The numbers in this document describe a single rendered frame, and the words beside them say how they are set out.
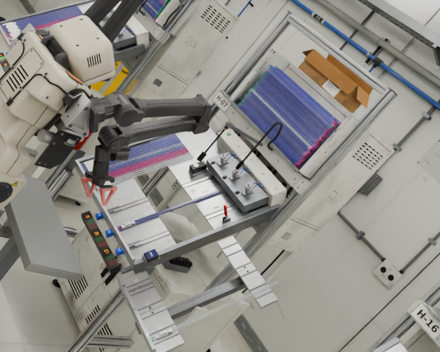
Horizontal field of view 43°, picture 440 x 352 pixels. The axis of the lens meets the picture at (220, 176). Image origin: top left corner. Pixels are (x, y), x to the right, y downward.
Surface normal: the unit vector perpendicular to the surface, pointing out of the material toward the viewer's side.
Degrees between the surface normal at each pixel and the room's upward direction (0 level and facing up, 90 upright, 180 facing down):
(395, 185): 90
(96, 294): 90
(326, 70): 80
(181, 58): 90
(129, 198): 43
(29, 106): 90
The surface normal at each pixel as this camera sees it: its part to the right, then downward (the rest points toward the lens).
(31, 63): -0.43, -0.30
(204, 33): 0.50, 0.62
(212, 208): 0.06, -0.73
